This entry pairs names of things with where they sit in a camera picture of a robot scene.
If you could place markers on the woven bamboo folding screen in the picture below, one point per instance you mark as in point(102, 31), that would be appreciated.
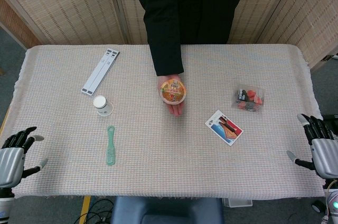
point(79, 4)

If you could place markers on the clear bag of red snacks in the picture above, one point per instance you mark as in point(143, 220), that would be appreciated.
point(248, 98)

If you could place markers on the white plastic box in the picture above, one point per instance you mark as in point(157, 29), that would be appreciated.
point(237, 201)

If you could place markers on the blue chair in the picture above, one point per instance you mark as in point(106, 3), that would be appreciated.
point(167, 210)

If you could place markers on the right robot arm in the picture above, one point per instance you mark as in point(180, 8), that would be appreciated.
point(332, 200)

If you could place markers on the green plastic hairbrush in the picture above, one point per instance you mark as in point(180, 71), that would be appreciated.
point(111, 146)

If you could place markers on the person's black clothed torso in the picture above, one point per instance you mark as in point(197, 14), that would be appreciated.
point(206, 4)

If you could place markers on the beige woven tablecloth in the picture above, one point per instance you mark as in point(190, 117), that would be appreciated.
point(169, 121)

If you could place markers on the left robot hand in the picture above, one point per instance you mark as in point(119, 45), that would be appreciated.
point(10, 158)

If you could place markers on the orange instant noodle cup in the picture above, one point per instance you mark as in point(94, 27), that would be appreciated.
point(173, 92)

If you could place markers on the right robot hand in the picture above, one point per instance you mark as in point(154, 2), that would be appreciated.
point(323, 155)

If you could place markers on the white paper cup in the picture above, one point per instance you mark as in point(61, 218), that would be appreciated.
point(102, 106)

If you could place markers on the person's bare hand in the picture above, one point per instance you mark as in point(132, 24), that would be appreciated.
point(176, 107)

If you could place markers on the person's black sleeved forearm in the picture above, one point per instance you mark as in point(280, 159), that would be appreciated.
point(163, 33)

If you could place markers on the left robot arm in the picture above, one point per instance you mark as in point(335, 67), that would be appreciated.
point(5, 204)

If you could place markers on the white folding laptop stand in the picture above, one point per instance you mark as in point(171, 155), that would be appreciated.
point(100, 71)

